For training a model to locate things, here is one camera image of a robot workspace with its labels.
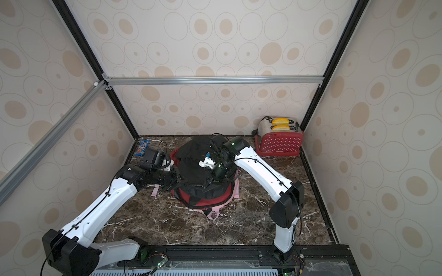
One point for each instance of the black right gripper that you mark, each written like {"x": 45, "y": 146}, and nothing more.
{"x": 210, "y": 175}

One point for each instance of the black backpack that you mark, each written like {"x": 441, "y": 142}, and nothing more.
{"x": 199, "y": 146}

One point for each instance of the pink backpack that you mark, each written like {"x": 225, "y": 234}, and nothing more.
{"x": 212, "y": 215}

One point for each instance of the red polka dot toaster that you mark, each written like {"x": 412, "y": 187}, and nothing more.
{"x": 270, "y": 143}

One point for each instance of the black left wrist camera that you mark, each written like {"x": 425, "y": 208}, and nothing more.
{"x": 154, "y": 160}

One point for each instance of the yellow toast slice front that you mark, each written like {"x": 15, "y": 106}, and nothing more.
{"x": 281, "y": 128}

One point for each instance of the red backpack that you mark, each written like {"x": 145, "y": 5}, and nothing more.
{"x": 197, "y": 190}

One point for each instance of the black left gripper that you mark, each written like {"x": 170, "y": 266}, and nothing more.
{"x": 174, "y": 182}

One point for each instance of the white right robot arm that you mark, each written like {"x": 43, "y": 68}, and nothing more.
{"x": 288, "y": 196}

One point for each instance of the blue candy packet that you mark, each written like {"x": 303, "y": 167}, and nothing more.
{"x": 142, "y": 147}

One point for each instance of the yellow toast slice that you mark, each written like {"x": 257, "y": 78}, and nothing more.
{"x": 281, "y": 121}
{"x": 281, "y": 128}

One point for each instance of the yellow toast slice rear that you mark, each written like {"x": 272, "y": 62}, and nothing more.
{"x": 281, "y": 121}

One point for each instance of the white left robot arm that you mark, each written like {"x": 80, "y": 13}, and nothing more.
{"x": 72, "y": 250}

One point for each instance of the aluminium rail left wall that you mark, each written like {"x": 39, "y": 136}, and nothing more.
{"x": 22, "y": 169}

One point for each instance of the horizontal aluminium rail back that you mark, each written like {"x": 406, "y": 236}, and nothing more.
{"x": 226, "y": 80}

